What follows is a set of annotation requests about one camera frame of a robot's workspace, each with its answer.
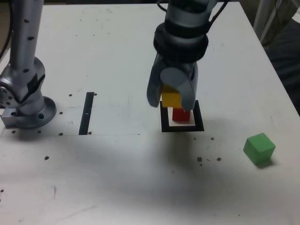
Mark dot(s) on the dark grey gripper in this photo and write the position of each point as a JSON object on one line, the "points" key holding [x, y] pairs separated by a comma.
{"points": [[185, 66]]}

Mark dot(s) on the yellow cube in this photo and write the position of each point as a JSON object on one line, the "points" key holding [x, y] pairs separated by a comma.
{"points": [[171, 99]]}

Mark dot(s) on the red cube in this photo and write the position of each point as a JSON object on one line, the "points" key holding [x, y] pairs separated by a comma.
{"points": [[180, 116]]}

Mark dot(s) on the green cube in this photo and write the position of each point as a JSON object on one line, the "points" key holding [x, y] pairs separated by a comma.
{"points": [[259, 148]]}

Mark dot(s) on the black tape square outline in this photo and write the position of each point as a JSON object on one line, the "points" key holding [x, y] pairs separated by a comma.
{"points": [[182, 129]]}

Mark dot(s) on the black tape strip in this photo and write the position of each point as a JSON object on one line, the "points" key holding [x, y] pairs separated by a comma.
{"points": [[85, 117]]}

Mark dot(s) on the white metal frame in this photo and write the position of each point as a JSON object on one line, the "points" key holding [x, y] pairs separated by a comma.
{"points": [[260, 18]]}

